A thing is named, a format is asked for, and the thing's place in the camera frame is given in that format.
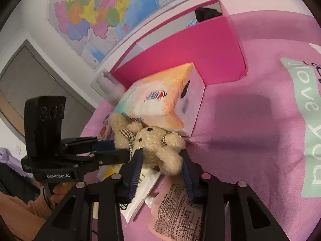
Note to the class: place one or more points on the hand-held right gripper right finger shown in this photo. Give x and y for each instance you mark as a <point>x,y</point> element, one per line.
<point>188,178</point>

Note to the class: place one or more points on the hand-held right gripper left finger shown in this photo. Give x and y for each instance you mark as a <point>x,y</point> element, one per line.
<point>135,173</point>

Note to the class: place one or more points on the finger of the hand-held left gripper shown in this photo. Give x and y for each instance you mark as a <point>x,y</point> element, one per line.
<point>105,145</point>
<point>110,157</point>

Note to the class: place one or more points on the white yellow tube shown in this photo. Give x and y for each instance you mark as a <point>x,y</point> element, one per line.
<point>144,188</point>

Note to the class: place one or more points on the beige teddy bear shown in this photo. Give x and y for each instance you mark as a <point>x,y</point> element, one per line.
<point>155,145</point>

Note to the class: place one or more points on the pink pouch packet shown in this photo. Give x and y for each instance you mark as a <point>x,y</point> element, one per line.
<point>175,210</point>

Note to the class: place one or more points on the pink cardboard box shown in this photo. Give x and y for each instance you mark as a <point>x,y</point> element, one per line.
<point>200,50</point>

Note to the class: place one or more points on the blue gingham scrunchie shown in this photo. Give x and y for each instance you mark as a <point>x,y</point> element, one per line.
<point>191,23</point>

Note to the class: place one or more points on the black cloth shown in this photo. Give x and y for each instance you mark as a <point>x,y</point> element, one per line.
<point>207,13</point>

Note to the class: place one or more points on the person's left forearm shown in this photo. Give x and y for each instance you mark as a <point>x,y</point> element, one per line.
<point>17,216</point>

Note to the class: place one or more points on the person's left hand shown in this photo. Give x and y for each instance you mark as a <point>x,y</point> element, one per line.
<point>62,188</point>

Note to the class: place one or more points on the purple hanging garment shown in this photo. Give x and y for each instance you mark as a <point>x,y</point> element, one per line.
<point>10,158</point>

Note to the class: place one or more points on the grey wooden door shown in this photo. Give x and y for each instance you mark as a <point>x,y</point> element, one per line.
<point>37,80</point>

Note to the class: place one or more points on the dark hanging garment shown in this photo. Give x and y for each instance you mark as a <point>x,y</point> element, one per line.
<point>15,183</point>

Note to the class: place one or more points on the white spray bottle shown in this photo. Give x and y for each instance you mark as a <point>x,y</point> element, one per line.
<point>107,84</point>

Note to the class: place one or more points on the pastel tissue pack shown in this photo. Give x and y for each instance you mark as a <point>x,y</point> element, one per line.
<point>155,98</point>

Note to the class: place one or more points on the small white light switch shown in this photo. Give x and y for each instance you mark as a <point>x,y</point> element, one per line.
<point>17,149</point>

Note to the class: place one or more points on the colourful wall map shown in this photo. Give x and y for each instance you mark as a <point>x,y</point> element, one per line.
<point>100,17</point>

